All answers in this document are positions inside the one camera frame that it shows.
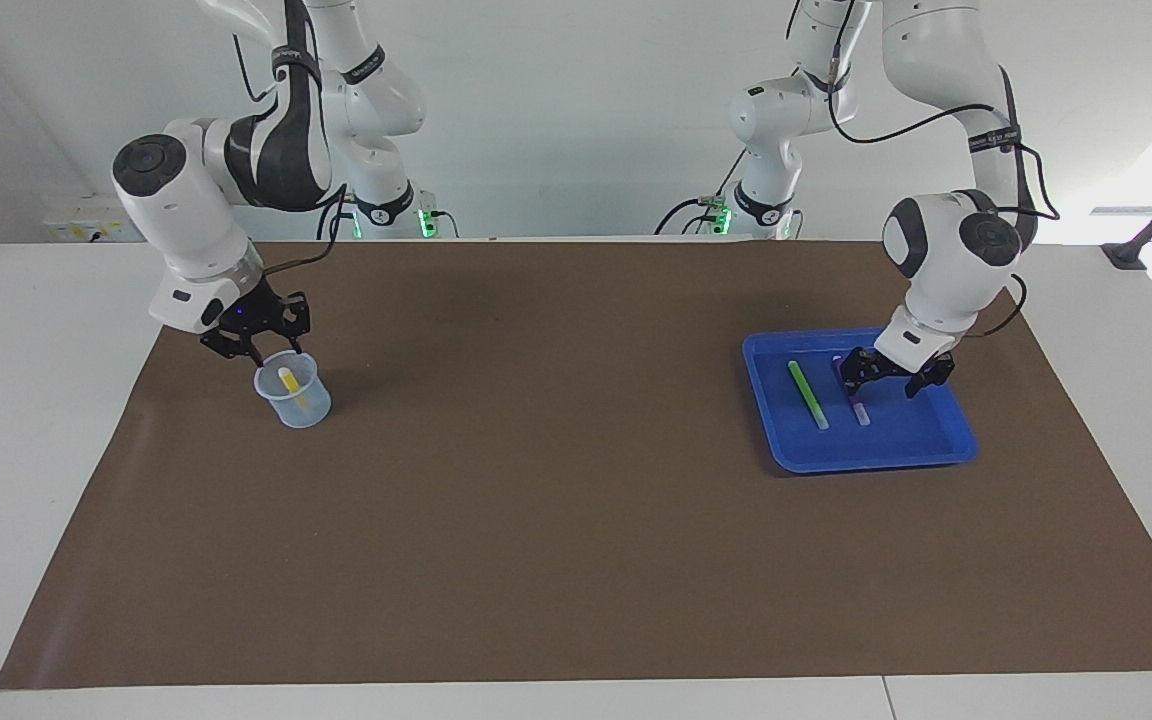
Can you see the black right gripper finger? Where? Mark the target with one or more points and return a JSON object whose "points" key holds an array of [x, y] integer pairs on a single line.
{"points": [[296, 342], [254, 354]]}

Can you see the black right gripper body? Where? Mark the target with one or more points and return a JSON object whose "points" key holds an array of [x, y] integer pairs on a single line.
{"points": [[256, 320]]}

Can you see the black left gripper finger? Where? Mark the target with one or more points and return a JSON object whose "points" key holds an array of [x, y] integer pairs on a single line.
{"points": [[921, 384], [848, 384]]}

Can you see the purple marker pen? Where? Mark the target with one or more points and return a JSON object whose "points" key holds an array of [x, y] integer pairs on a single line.
{"points": [[862, 413]]}

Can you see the yellow marker pen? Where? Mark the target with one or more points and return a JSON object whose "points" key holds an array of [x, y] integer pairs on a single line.
{"points": [[289, 383]]}

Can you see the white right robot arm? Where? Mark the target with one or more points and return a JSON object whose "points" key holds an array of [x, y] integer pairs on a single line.
{"points": [[186, 210]]}

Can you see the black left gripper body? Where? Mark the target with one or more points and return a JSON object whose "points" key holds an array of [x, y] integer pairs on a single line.
{"points": [[886, 362]]}

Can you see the green marker pen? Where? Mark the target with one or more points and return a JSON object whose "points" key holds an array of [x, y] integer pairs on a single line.
{"points": [[808, 395]]}

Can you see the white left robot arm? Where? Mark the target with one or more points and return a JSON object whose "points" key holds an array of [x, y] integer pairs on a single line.
{"points": [[946, 260]]}

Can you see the brown table mat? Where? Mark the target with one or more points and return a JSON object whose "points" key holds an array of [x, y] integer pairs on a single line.
{"points": [[536, 520]]}

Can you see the translucent plastic cup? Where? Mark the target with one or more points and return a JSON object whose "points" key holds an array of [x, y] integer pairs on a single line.
{"points": [[311, 410]]}

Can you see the blue plastic tray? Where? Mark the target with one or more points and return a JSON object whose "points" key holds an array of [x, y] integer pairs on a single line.
{"points": [[916, 440]]}

